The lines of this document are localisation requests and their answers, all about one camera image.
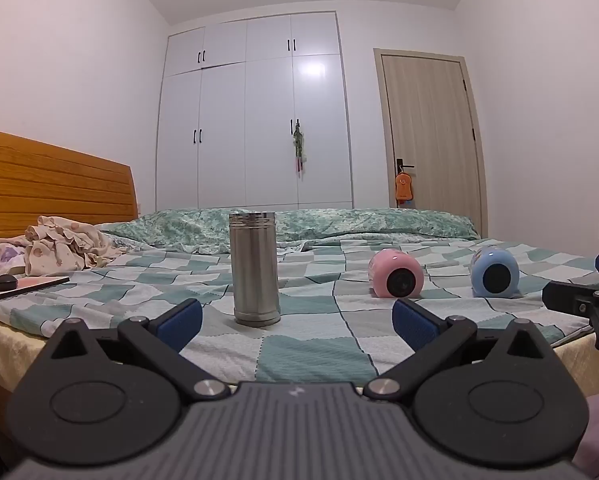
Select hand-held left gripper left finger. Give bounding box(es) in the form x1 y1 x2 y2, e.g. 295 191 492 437
46 298 231 404

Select blue cup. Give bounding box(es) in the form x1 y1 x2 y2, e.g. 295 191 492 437
470 246 521 299

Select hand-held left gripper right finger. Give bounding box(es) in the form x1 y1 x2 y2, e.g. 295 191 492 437
363 298 551 403

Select green hanging ornament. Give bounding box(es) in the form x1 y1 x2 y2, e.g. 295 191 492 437
290 118 307 174

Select cream patterned clothes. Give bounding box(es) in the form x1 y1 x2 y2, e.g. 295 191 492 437
0 214 126 277

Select white wardrobe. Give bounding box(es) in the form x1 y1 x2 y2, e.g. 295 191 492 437
154 10 355 211

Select flat pink tablet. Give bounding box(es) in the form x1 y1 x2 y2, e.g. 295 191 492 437
0 274 71 301

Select yellow bed sheet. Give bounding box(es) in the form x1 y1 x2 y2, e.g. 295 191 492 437
0 316 599 397

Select pink cup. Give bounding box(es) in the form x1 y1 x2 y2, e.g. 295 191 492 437
368 248 425 299

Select wooden headboard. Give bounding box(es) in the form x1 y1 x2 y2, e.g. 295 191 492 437
0 126 139 246

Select green floral quilt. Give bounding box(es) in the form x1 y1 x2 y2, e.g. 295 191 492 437
100 207 481 254

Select orange hanging pouch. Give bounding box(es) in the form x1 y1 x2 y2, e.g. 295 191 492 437
395 172 413 207

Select green checkered blanket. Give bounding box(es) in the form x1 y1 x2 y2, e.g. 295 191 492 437
0 236 599 387

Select stainless steel cup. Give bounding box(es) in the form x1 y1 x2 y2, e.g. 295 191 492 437
228 211 282 327

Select light wooden door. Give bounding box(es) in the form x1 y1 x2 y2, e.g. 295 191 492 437
373 48 489 239

